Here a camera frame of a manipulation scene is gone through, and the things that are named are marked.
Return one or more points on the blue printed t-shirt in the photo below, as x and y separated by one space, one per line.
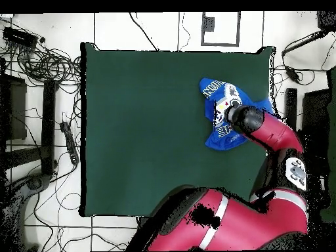
218 141

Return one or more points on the black power adapter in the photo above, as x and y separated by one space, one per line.
292 74

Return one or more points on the black flat panel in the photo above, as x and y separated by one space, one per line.
315 113
17 110

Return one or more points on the dark green table cloth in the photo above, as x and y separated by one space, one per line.
131 131

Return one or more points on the black box device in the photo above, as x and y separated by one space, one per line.
19 36

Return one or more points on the black rod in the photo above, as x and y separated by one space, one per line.
304 43

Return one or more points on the dark grey square patch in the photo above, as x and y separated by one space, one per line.
209 24

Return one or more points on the black power strip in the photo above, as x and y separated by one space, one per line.
69 143

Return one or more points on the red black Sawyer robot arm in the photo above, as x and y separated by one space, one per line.
249 223

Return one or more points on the grey square floor frame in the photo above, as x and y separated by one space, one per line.
238 29

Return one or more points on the black speckled box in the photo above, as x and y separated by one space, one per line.
326 20

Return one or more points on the grey chair base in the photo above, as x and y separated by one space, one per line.
36 181

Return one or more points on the black stand bar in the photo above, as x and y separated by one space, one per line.
291 105
48 126

